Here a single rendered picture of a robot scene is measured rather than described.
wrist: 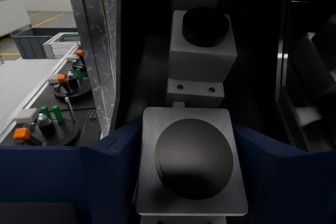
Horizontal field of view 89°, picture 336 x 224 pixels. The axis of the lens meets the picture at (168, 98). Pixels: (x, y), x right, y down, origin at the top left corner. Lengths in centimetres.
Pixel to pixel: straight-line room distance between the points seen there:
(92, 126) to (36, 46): 179
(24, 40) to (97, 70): 213
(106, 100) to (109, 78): 3
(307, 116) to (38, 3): 1149
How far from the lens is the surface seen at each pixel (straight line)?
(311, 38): 25
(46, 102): 72
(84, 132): 54
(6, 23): 619
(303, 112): 22
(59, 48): 143
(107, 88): 17
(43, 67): 134
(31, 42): 226
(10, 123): 70
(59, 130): 54
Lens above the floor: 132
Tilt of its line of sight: 33 degrees down
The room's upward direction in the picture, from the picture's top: 3 degrees clockwise
